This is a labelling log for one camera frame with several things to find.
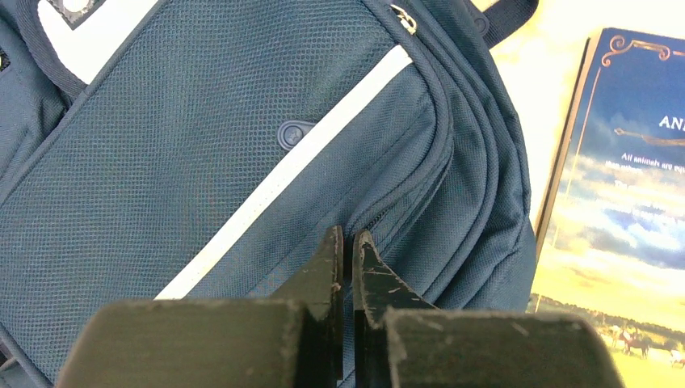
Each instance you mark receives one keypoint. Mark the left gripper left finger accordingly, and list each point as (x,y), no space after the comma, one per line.
(294,338)

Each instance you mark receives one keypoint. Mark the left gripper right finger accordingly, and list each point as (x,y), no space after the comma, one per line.
(401,340)

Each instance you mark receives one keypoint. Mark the blue landscape cover book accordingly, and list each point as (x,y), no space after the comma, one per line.
(610,237)

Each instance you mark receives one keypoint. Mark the navy blue student backpack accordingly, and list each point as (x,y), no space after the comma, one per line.
(201,149)

